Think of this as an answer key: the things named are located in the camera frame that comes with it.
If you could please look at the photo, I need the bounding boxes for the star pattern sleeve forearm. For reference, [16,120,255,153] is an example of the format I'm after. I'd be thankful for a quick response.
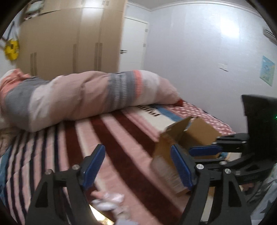
[241,164,276,224]

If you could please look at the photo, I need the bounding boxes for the cardboard box with label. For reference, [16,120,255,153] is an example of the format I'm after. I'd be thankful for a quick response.
[150,116,222,197]

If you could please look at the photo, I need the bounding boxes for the polka dot bed sheet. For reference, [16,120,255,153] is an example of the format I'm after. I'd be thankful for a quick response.
[166,101,235,136]

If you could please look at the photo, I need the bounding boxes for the striped fleece blanket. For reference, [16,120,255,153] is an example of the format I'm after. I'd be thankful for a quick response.
[1,106,188,224]

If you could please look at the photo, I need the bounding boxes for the rolled striped duvet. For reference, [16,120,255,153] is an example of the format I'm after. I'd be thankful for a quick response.
[1,69,181,132]

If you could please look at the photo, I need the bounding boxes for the white air conditioner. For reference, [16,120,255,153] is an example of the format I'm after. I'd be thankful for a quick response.
[263,28,277,44]

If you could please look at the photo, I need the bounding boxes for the white door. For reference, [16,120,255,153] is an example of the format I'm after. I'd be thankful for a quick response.
[119,17,148,72]

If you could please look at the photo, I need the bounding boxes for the yellow ukulele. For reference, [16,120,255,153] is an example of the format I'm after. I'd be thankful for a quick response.
[1,21,21,61]

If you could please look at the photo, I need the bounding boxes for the beige wooden wardrobe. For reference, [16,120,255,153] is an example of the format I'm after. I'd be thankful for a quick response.
[16,0,126,80]

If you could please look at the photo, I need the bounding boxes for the blue wall poster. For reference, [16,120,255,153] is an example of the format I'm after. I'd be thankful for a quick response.
[260,56,276,87]

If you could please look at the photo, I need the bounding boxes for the white wall switch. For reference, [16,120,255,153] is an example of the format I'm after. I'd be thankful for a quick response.
[218,63,229,72]

